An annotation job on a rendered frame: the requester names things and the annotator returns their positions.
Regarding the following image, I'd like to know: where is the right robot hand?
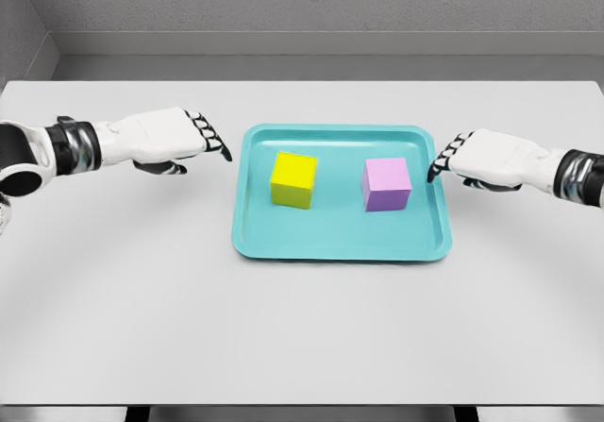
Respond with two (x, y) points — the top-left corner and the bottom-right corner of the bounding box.
(427, 127), (530, 193)

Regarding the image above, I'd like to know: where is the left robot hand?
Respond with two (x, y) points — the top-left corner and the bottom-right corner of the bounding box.
(123, 106), (233, 176)

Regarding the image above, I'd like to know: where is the purple cube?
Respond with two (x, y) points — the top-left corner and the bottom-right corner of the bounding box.
(361, 157), (412, 213)

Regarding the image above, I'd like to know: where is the yellow cube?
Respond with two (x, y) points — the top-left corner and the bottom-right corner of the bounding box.
(269, 151), (319, 211)

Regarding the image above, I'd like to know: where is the teal tray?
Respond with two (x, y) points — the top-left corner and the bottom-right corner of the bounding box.
(230, 123), (453, 263)

